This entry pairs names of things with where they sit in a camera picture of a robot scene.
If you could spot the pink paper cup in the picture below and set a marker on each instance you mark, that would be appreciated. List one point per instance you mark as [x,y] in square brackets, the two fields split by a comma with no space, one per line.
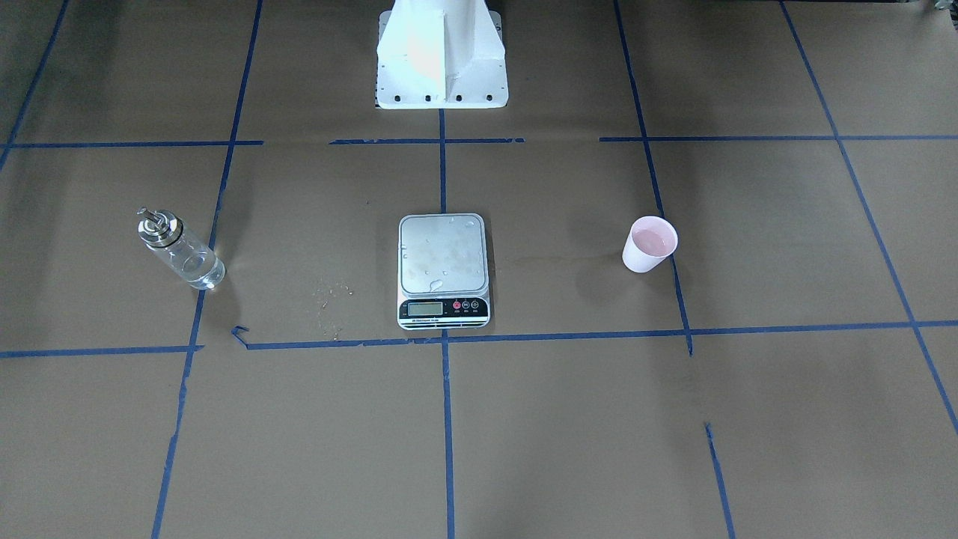
[650,241]

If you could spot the digital kitchen scale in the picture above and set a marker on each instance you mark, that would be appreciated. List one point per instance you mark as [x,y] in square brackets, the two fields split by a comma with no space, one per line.
[443,277]

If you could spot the clear glass sauce bottle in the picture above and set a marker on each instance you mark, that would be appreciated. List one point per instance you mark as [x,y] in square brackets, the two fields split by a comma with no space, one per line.
[180,248]

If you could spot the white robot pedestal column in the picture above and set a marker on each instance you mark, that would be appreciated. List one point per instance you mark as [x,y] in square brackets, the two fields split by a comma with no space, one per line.
[440,55]

